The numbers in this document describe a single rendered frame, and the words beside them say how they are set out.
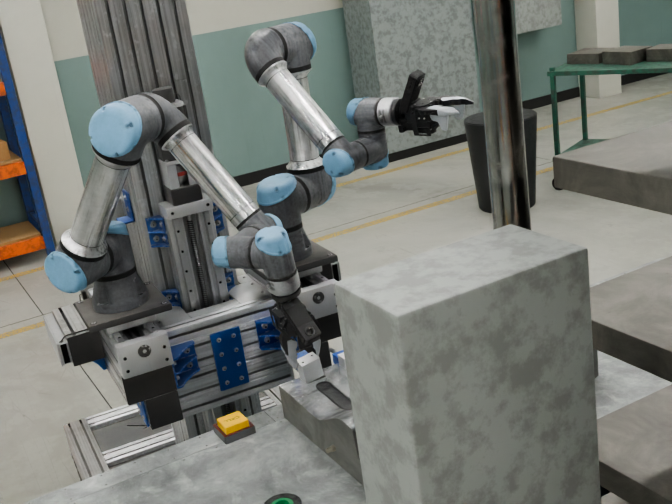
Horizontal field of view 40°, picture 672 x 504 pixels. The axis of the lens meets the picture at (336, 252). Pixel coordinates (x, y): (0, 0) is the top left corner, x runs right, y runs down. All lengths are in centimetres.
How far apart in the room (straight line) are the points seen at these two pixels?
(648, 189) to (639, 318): 25
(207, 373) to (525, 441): 151
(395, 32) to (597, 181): 651
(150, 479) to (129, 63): 111
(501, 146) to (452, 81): 674
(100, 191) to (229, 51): 553
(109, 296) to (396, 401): 146
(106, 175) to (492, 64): 110
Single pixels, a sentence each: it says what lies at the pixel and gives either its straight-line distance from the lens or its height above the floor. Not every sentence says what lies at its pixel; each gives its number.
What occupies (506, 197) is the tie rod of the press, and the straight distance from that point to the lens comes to 145.
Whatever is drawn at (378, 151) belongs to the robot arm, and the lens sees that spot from 249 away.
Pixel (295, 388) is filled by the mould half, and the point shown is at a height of 89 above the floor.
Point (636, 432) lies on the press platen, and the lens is 166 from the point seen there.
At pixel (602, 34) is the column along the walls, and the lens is 957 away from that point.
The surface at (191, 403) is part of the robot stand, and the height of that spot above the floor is 72.
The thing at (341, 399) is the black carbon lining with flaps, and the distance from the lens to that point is 217.
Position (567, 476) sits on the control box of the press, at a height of 115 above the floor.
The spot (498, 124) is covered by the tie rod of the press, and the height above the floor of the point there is 159.
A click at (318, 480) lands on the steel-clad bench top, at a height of 80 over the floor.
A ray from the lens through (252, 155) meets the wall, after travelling 786.
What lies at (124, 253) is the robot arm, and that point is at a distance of 248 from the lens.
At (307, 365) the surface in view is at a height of 94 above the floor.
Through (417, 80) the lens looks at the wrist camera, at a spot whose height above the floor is 152.
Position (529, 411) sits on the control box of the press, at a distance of 126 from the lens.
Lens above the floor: 190
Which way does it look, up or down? 19 degrees down
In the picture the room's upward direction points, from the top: 8 degrees counter-clockwise
